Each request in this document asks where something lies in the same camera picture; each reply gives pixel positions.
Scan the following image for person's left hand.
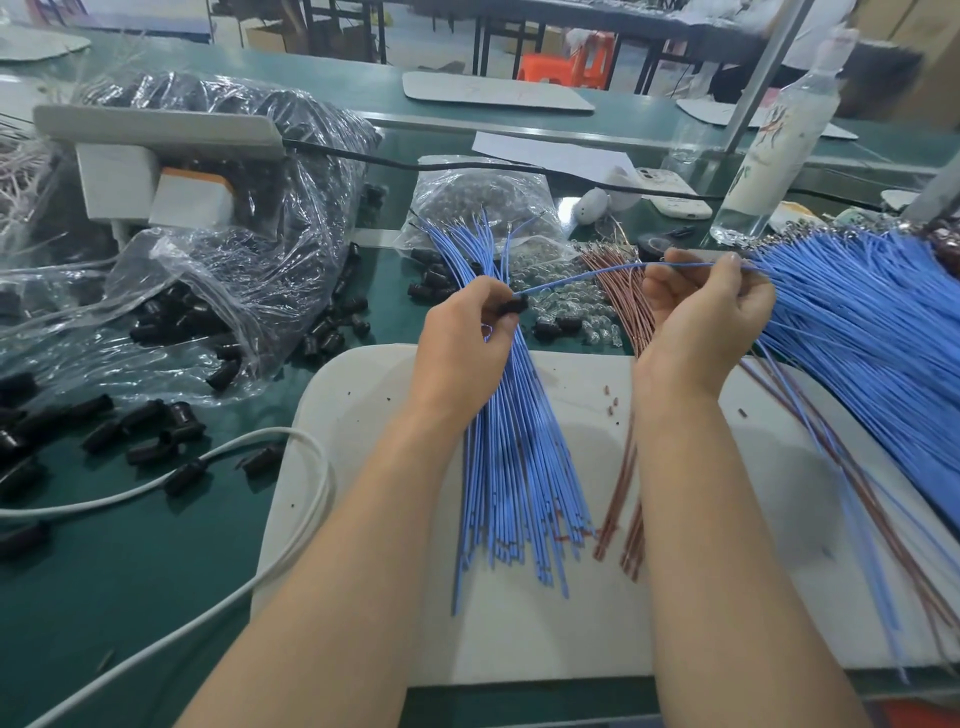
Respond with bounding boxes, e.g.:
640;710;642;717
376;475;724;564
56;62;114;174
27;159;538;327
408;277;527;437

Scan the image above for person's right hand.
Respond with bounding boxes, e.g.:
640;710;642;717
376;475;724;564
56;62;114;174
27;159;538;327
633;247;779;410

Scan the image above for large blue wire pile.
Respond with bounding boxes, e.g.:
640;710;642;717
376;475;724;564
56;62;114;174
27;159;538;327
742;225;960;534

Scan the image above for pile of black plastic caps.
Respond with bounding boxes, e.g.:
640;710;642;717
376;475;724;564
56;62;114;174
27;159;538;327
0;243;579;564

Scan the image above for person's right forearm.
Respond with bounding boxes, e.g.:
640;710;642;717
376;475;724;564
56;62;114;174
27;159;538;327
633;387;875;728

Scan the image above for person's left forearm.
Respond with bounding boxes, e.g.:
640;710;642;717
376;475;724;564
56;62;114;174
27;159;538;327
177;408;485;728

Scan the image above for white flat device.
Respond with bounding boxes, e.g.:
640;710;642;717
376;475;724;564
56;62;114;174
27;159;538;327
615;168;716;224

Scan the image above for white computer mouse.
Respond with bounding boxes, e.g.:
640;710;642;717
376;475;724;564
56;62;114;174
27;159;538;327
573;189;612;230

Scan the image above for small clear plastic bag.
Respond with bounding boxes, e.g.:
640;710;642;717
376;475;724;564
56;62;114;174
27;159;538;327
402;157;572;279

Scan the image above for white spray bottle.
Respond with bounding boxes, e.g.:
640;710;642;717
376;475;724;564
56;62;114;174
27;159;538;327
709;27;860;249

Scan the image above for white flat tray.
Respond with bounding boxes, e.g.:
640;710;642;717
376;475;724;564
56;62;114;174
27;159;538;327
0;24;92;65
402;70;596;116
675;99;860;144

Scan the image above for large clear plastic bag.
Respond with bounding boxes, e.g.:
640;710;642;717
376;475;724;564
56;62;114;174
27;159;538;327
0;67;384;407

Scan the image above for white paper sheet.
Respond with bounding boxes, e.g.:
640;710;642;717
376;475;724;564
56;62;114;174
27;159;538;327
472;132;639;188

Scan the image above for white work board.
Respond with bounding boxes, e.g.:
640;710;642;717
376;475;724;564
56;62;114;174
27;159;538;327
252;345;960;689

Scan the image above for orange plastic stool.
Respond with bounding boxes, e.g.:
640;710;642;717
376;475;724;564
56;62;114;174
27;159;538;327
520;33;617;92

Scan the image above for white orange charger adapter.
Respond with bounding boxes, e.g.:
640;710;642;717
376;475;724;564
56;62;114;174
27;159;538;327
147;168;237;233

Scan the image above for cardboard boxes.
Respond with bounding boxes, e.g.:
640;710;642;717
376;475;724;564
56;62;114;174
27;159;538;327
852;0;960;137

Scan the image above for white power strip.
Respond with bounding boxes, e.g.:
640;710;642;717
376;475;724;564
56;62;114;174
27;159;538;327
33;105;287;164

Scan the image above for orange plastic crate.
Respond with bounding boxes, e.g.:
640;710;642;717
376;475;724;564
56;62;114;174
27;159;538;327
885;699;960;728

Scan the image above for blue table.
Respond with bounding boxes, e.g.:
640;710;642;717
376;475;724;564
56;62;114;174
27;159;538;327
45;0;215;41

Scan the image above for black power cord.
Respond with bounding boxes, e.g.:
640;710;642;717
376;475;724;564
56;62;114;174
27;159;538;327
282;138;719;212

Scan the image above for slanted metal frame post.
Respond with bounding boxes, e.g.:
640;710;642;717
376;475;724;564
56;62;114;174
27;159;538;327
724;0;819;156

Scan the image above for short metal frame post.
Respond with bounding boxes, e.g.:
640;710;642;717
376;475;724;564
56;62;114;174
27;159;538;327
903;153;960;234

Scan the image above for long black-frame table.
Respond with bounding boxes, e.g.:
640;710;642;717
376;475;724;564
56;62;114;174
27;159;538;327
300;0;767;95

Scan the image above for white charging cable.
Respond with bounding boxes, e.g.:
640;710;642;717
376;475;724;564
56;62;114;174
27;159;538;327
0;427;338;728

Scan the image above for bundle of stripped brown wires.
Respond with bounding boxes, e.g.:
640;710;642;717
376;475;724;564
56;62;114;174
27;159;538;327
0;127;62;242

